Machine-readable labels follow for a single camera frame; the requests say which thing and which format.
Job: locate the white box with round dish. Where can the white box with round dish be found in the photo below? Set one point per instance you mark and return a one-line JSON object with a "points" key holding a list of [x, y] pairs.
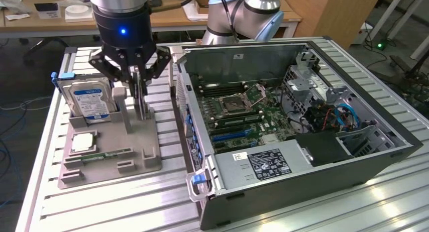
{"points": [[75, 16]]}

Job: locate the blue case latch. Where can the blue case latch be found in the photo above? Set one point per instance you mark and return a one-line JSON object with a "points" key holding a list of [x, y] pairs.
{"points": [[198, 179]]}

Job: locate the grey power supply unit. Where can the grey power supply unit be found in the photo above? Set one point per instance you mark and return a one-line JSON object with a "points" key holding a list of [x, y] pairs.
{"points": [[234, 171]]}

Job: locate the grey parts rack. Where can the grey parts rack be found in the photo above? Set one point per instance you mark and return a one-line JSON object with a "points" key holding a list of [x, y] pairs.
{"points": [[110, 141]]}

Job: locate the device with green light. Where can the device with green light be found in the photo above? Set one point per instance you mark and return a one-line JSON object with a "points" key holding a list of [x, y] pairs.
{"points": [[380, 45]]}

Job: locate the green graphics card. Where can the green graphics card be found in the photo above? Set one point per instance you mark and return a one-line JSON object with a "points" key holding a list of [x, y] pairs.
{"points": [[141, 109]]}

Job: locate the white box with black top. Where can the white box with black top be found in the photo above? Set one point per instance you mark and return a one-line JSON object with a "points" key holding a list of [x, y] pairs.
{"points": [[47, 7]]}

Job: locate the bare green RAM stick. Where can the bare green RAM stick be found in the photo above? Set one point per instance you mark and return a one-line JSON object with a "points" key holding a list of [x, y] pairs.
{"points": [[101, 156]]}

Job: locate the black round lamp base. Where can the black round lamp base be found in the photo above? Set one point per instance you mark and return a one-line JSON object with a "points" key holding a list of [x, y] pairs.
{"points": [[157, 1]]}

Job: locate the green motherboard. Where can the green motherboard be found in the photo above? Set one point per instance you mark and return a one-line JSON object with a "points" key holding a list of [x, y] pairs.
{"points": [[268, 121]]}

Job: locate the white table frame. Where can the white table frame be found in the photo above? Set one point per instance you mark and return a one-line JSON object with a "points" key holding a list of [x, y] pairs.
{"points": [[385, 16]]}

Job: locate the black long expansion slot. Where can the black long expansion slot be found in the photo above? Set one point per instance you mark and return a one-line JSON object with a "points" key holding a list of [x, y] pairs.
{"points": [[234, 128]]}

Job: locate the metal socket cover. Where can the metal socket cover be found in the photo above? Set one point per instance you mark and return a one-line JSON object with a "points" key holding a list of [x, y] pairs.
{"points": [[259, 92]]}

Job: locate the blue expansion slot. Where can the blue expansion slot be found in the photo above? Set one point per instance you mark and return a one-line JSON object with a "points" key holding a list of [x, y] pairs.
{"points": [[232, 136]]}

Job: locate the tall metal disk bay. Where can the tall metal disk bay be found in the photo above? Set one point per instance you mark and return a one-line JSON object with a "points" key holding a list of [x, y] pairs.
{"points": [[299, 89]]}

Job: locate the small white paper slip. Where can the small white paper slip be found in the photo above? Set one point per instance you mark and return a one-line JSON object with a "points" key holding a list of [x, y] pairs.
{"points": [[17, 16]]}

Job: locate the white paper stack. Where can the white paper stack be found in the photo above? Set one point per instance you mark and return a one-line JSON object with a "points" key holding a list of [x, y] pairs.
{"points": [[196, 14]]}

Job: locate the wooden cabinet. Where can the wooden cabinet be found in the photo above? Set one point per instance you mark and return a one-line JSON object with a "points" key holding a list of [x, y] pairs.
{"points": [[335, 16]]}

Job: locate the CPU socket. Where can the CPU socket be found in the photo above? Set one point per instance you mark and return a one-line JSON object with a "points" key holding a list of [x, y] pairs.
{"points": [[234, 105]]}

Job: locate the hard disk with blue label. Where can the hard disk with blue label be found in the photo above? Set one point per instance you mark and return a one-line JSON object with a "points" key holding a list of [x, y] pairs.
{"points": [[89, 104]]}

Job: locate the low metal disk bay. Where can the low metal disk bay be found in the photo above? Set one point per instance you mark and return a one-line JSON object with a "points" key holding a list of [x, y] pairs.
{"points": [[369, 139]]}

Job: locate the wooden desk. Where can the wooden desk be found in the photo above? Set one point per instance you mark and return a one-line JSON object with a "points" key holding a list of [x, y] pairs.
{"points": [[50, 26]]}

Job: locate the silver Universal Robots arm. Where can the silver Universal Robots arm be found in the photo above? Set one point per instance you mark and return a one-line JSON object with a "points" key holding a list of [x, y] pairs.
{"points": [[117, 1]]}

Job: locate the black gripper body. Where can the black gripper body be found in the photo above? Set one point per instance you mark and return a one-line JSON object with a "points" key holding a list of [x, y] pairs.
{"points": [[126, 36]]}

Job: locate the RAM stick with label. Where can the RAM stick with label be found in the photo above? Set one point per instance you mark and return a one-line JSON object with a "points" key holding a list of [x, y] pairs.
{"points": [[240, 120]]}

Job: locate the silver CPU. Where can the silver CPU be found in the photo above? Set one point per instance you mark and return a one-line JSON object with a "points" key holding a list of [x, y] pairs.
{"points": [[82, 141]]}

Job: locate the black plastic shroud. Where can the black plastic shroud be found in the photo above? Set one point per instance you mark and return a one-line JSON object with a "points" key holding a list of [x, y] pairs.
{"points": [[321, 146]]}

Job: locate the open black PC case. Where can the open black PC case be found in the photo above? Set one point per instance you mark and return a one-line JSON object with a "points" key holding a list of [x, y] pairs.
{"points": [[268, 204]]}

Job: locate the blue disk carrier frame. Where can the blue disk carrier frame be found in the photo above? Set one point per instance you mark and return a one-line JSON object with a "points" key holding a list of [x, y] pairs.
{"points": [[66, 76]]}

